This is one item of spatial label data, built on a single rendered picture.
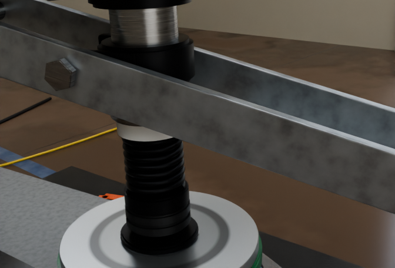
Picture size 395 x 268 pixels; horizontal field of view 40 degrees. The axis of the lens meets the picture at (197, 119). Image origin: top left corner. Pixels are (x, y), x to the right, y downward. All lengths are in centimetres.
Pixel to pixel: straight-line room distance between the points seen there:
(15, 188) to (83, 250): 26
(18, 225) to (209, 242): 26
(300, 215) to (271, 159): 193
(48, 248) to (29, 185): 19
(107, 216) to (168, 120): 21
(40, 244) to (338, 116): 37
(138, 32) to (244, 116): 12
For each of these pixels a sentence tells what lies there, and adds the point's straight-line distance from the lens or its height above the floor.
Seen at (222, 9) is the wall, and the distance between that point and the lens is 679.
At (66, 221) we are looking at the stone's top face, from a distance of 70.
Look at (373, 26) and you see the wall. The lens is 574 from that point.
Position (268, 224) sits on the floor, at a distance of 231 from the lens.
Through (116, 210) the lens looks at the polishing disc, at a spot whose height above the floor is 85.
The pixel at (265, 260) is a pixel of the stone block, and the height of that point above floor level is 79.
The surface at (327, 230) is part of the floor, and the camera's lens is 229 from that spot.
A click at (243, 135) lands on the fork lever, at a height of 99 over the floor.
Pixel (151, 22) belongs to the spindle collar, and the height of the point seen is 108.
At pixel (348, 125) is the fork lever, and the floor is 97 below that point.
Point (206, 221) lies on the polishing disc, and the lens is 61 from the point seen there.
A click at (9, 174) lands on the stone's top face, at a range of 87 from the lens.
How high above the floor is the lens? 115
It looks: 19 degrees down
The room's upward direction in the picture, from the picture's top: 3 degrees counter-clockwise
